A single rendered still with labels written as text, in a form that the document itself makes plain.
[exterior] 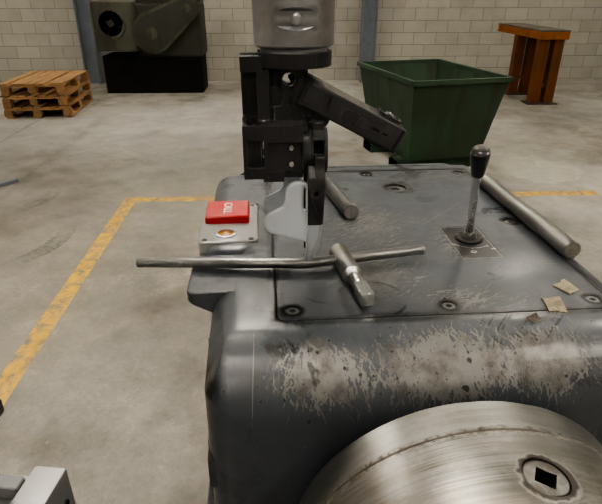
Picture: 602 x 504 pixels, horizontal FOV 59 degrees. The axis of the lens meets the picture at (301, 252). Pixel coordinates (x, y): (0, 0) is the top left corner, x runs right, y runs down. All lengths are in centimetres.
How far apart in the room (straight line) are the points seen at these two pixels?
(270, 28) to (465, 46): 1028
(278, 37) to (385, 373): 31
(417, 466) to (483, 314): 19
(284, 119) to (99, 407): 201
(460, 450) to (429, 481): 4
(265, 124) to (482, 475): 34
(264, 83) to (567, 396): 41
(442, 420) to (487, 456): 5
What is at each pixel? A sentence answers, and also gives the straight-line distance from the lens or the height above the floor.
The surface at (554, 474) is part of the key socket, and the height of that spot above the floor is 123.
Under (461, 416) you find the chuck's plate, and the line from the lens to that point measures 47.
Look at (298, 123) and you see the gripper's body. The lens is 52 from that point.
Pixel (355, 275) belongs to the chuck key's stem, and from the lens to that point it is 57.
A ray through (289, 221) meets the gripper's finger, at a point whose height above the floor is 133.
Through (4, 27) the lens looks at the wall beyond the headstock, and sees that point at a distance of 1120.
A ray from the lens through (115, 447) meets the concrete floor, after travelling 224.
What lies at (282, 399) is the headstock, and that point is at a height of 122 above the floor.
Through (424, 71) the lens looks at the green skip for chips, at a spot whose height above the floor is 73.
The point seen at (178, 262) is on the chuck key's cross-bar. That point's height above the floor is 126.
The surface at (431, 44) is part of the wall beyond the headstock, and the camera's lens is 1057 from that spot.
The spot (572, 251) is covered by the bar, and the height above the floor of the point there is 127.
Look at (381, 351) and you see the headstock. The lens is 51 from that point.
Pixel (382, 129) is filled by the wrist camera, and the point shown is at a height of 142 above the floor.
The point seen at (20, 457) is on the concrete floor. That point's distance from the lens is 234.
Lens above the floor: 155
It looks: 27 degrees down
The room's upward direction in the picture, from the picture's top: straight up
